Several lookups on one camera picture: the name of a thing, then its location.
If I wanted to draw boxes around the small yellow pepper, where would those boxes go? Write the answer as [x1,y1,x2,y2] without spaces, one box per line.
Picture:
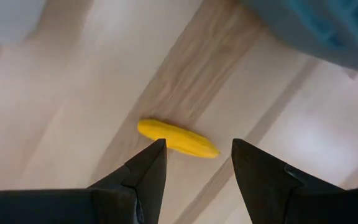
[137,118,221,159]

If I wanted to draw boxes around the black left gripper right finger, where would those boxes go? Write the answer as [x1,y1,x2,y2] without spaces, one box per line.
[231,138,358,224]

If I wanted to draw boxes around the teal plastic basket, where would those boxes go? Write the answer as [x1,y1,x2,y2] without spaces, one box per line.
[240,0,358,78]

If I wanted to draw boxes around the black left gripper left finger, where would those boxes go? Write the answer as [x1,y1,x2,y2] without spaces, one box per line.
[0,138,167,224]

